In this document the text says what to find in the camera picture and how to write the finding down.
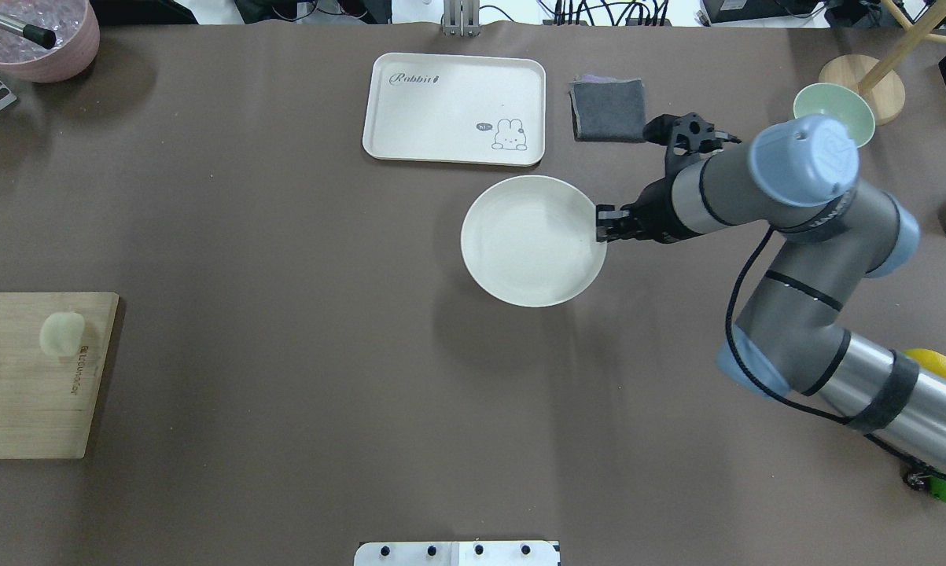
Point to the cream round plate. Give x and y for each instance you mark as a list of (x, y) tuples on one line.
[(530, 241)]

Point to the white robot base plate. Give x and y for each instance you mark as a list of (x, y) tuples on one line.
[(472, 552)]

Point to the aluminium frame post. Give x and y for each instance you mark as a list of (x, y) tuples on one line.
[(461, 18)]

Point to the white steamed bun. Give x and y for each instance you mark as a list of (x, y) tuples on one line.
[(61, 334)]

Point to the bamboo cutting board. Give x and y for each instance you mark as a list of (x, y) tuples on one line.
[(47, 404)]

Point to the folded dark grey cloth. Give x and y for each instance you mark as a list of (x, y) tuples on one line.
[(605, 109)]

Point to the cream rabbit tray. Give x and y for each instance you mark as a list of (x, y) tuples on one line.
[(456, 109)]

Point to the mint green bowl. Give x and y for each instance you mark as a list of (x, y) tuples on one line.
[(837, 102)]

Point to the dark cherries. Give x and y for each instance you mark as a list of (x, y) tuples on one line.
[(917, 480)]

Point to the pink bowl of ice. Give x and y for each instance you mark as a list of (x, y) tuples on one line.
[(77, 38)]

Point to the wooden mug tree stand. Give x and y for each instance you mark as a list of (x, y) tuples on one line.
[(875, 79)]

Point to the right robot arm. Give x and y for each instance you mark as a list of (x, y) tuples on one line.
[(802, 178)]

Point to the metal black-tipped tool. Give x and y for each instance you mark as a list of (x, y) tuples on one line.
[(43, 37)]

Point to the yellow lemon far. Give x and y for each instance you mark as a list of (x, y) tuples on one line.
[(932, 361)]

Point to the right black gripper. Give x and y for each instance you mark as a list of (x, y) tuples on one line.
[(652, 214)]

